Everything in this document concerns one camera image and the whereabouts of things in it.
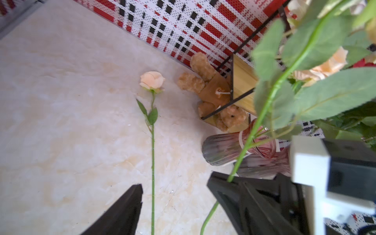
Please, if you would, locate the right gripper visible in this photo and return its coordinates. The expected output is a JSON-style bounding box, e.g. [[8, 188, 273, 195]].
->
[[273, 173, 311, 235]]

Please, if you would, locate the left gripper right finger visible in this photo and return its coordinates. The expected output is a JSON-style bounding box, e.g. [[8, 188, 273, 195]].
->
[[207, 172, 301, 235]]

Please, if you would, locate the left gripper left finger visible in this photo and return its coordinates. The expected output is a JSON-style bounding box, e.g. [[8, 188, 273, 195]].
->
[[82, 184, 143, 235]]

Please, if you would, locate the red gerbera flower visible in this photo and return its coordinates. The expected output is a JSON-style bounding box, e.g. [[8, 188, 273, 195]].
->
[[351, 58, 376, 68]]

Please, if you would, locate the dark ribbed glass vase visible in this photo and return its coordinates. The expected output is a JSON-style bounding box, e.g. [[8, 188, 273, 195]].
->
[[237, 146, 291, 179]]

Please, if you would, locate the pink glass vase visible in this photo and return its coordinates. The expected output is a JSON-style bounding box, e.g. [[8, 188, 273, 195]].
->
[[202, 119, 277, 166]]

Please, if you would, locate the wooden two-tier shelf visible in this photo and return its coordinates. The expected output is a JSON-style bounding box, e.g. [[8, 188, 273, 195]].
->
[[201, 1, 290, 133]]

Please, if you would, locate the brown plush teddy bear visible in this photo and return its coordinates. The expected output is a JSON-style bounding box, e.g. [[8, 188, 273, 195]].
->
[[177, 52, 248, 132]]

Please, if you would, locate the peach rose on table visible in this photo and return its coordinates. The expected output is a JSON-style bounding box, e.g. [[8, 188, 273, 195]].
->
[[137, 71, 165, 235]]

